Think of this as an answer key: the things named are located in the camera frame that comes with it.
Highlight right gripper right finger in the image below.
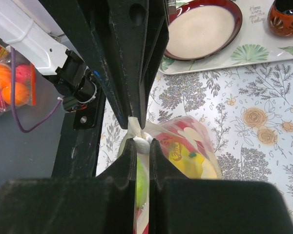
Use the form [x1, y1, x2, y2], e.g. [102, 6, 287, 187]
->
[149, 140, 293, 234]

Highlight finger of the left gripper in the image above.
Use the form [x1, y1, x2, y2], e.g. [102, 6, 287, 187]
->
[39, 0, 147, 130]
[105, 0, 168, 129]

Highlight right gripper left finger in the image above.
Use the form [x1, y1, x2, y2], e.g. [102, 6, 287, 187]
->
[0, 139, 137, 234]

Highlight clear zip top bag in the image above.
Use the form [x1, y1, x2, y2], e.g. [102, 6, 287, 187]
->
[118, 116, 222, 234]

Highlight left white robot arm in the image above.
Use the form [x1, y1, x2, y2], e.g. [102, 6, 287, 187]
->
[0, 0, 168, 129]

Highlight yellow fake banana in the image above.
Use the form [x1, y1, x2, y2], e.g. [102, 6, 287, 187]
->
[168, 143, 218, 179]

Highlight green fake apple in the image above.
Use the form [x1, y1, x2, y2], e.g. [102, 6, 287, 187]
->
[136, 157, 149, 209]

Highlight red fake bell pepper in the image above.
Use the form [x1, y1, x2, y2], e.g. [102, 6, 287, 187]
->
[156, 120, 201, 159]

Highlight bag of fake fruit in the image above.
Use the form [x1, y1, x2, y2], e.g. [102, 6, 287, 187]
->
[0, 45, 36, 114]

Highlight red rimmed cream plate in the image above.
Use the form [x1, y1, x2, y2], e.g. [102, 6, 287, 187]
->
[165, 0, 243, 61]

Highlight leaf pattern white tray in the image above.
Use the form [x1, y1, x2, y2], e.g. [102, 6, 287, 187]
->
[159, 0, 293, 75]

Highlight orange patterned small bowl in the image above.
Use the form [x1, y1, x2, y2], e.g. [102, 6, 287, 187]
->
[268, 0, 293, 37]

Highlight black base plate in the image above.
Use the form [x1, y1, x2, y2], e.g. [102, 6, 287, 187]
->
[51, 88, 106, 178]

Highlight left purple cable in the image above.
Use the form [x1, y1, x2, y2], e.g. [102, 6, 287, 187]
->
[10, 46, 64, 133]

